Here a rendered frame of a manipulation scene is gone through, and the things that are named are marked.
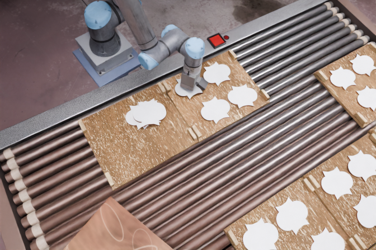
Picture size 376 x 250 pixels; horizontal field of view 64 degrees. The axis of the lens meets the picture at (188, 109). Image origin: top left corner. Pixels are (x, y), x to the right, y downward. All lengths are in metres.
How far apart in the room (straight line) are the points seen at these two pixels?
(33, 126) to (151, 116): 0.52
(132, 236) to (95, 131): 0.48
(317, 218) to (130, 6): 1.08
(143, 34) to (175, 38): 0.15
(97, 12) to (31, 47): 1.64
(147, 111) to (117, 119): 0.14
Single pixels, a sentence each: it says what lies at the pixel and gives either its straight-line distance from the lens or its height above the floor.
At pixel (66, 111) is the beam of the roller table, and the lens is 1.47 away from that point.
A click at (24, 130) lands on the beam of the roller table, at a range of 1.49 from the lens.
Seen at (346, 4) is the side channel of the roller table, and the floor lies 0.95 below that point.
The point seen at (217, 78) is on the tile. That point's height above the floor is 0.95.
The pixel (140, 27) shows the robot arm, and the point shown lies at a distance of 1.13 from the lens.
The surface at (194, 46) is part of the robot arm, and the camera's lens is 1.17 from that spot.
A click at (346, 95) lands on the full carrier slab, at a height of 0.94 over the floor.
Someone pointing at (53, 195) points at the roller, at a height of 0.92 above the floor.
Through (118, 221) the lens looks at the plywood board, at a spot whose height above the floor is 1.04.
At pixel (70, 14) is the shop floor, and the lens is 3.14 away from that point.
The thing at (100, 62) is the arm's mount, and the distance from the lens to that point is 1.52.
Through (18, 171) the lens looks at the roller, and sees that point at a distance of 1.42.
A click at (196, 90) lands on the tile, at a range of 1.42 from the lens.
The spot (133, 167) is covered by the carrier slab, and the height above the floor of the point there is 0.94.
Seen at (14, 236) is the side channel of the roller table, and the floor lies 0.95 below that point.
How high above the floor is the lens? 2.17
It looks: 62 degrees down
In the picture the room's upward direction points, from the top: 10 degrees clockwise
